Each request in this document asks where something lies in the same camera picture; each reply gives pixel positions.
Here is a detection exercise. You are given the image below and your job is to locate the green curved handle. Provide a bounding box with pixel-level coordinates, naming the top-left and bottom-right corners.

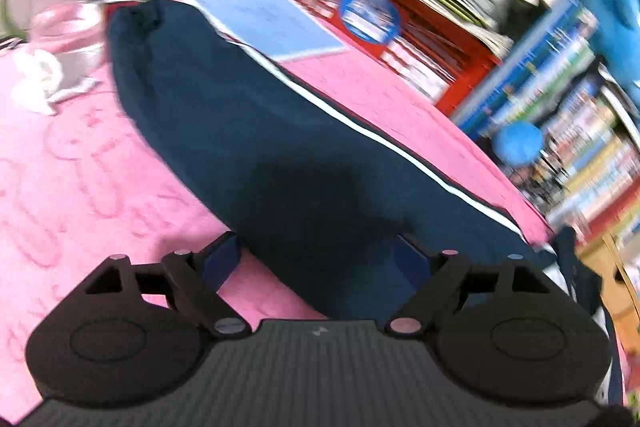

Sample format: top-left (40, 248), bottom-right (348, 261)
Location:
top-left (0, 0), bottom-right (40, 38)

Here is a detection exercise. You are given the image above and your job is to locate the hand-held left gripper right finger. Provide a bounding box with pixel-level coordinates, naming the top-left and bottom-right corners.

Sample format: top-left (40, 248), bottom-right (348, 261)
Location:
top-left (384, 234), bottom-right (571, 339)

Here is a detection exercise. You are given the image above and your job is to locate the pink blanket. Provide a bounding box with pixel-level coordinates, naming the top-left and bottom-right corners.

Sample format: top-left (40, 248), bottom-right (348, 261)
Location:
top-left (0, 0), bottom-right (626, 425)

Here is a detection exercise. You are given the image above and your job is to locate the clear plastic jar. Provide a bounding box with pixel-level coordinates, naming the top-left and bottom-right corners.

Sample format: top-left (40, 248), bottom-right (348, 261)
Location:
top-left (30, 2), bottom-right (108, 82)

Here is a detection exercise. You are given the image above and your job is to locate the red plastic crate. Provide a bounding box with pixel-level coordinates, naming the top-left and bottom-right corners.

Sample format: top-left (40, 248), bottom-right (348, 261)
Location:
top-left (272, 0), bottom-right (503, 108)

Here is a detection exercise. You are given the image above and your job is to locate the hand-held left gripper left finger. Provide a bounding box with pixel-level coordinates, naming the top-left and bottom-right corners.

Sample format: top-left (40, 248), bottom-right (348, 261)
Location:
top-left (65, 232), bottom-right (252, 339)

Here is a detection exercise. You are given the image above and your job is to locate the white crumpled tissue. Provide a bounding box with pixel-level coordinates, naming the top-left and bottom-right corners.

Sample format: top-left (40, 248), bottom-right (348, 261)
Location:
top-left (10, 49), bottom-right (98, 115)

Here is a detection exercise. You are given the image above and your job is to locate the blue plush toy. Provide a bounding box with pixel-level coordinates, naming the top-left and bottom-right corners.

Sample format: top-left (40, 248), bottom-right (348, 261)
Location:
top-left (575, 0), bottom-right (640, 88)

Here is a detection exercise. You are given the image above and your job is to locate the wooden desk organizer with drawers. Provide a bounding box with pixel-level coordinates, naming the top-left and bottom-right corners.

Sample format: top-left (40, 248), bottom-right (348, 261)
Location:
top-left (575, 232), bottom-right (640, 348)

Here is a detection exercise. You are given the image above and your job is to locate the blue round plush ball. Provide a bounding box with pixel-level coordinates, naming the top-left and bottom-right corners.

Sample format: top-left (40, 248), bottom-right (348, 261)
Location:
top-left (492, 122), bottom-right (545, 166)

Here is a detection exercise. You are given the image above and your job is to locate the row of colourful picture books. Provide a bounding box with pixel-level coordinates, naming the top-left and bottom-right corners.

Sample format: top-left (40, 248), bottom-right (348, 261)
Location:
top-left (450, 0), bottom-right (640, 238)

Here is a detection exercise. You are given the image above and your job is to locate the white and navy jacket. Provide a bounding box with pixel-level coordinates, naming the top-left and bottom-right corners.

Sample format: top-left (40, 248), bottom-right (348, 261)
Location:
top-left (106, 0), bottom-right (626, 408)

